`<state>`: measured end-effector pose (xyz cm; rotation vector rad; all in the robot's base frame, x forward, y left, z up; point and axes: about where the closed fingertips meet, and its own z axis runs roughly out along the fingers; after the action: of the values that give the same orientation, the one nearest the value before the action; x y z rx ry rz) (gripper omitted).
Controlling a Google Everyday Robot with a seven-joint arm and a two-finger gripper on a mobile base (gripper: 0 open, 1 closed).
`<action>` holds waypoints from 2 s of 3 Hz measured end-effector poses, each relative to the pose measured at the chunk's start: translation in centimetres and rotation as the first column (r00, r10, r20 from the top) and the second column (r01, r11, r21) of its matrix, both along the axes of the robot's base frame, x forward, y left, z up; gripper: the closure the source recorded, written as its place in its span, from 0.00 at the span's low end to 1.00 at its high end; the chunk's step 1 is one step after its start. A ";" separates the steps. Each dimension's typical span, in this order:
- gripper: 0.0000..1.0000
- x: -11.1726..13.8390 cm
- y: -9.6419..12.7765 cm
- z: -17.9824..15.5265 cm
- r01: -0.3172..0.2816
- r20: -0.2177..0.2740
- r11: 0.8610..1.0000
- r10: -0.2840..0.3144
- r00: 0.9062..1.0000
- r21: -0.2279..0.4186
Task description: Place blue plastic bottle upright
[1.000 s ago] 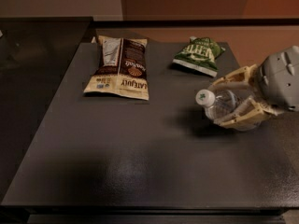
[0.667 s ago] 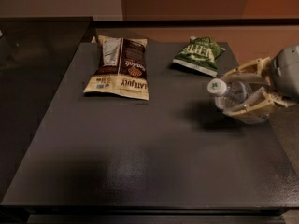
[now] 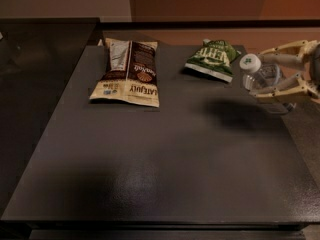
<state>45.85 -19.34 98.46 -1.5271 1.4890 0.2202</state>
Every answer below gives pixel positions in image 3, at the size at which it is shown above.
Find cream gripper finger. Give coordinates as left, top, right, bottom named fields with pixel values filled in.
left=258, top=40, right=319, bottom=69
left=249, top=73, right=319, bottom=99

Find brown cream chip bag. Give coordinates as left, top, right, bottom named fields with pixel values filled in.
left=90, top=38, right=160, bottom=108

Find green snack bag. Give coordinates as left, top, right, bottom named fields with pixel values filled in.
left=185, top=39, right=241, bottom=83

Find clear plastic water bottle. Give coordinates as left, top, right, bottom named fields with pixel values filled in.
left=239, top=53, right=297, bottom=113

